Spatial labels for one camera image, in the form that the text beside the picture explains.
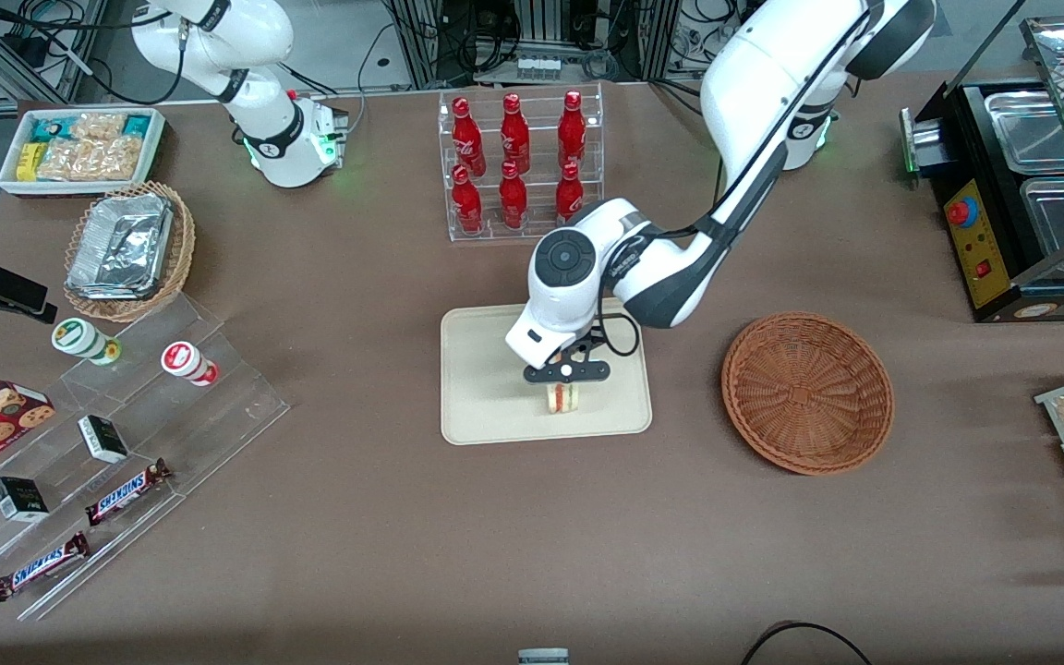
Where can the round brown wicker basket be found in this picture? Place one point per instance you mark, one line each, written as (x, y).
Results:
(804, 392)

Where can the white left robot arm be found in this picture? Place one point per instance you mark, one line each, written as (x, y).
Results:
(772, 83)

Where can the oval light wicker basket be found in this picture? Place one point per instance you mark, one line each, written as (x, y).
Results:
(183, 249)

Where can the red emergency button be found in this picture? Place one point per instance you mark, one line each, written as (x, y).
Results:
(962, 212)

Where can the green lid white cup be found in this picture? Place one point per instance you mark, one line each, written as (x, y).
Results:
(78, 337)

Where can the white power strip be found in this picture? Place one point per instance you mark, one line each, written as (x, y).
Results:
(538, 68)

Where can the aluminium foil tray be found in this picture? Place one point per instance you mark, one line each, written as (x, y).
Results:
(121, 245)

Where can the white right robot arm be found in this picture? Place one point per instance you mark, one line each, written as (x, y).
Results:
(264, 55)

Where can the clear bag of crackers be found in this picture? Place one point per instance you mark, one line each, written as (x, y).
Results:
(118, 157)
(66, 160)

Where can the small grey device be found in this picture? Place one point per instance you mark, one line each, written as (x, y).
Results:
(543, 658)

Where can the clear acrylic bottle rack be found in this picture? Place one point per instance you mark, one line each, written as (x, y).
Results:
(537, 199)

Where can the triangular sandwich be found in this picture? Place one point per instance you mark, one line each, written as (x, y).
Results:
(563, 399)

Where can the teal snack pack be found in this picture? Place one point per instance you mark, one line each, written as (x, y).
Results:
(137, 126)
(50, 127)

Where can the white rectangular snack bin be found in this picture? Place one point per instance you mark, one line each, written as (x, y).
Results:
(15, 185)

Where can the red cola bottle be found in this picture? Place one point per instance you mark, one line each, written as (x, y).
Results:
(572, 134)
(515, 137)
(570, 196)
(467, 205)
(468, 139)
(513, 201)

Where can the black hot food machine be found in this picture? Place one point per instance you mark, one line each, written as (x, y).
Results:
(966, 148)

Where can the snickers bar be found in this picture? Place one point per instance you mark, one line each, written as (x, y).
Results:
(41, 566)
(126, 494)

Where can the small black box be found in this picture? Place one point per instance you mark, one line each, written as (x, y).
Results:
(18, 500)
(103, 440)

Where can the clear acrylic stepped display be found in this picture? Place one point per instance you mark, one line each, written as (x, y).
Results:
(209, 406)

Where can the yellow snack pack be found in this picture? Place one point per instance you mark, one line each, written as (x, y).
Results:
(30, 162)

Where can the red lid white cup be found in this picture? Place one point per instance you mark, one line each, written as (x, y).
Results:
(183, 359)

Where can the beige plastic tray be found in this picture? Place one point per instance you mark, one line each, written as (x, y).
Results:
(486, 388)

